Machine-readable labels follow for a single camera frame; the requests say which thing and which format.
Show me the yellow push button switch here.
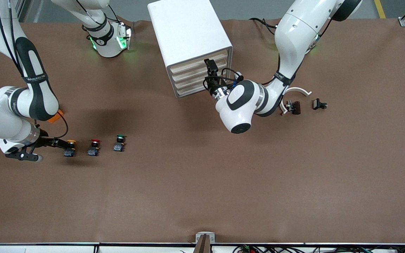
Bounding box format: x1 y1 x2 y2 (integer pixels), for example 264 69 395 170
64 140 77 157

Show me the green push button switch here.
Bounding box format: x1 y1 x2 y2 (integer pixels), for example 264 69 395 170
113 135 127 152

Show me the white curved plastic ring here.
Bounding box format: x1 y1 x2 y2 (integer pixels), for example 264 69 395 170
279 87 312 116

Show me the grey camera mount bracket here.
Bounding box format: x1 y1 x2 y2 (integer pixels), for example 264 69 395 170
193 232 216 253

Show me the tangled cable bundle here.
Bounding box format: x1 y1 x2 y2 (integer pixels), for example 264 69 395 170
232 244 405 253

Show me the red push button switch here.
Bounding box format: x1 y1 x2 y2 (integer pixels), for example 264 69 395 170
88 138 101 157

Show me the white table edge rail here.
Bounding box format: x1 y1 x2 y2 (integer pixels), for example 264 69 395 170
0 242 405 253

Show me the brown small electrical component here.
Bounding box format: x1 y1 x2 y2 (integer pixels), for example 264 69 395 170
285 100 301 115

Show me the orange black button enclosure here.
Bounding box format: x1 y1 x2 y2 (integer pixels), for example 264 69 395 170
47 110 65 123

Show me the brown table cover sheet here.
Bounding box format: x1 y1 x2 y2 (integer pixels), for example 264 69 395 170
0 18 405 245

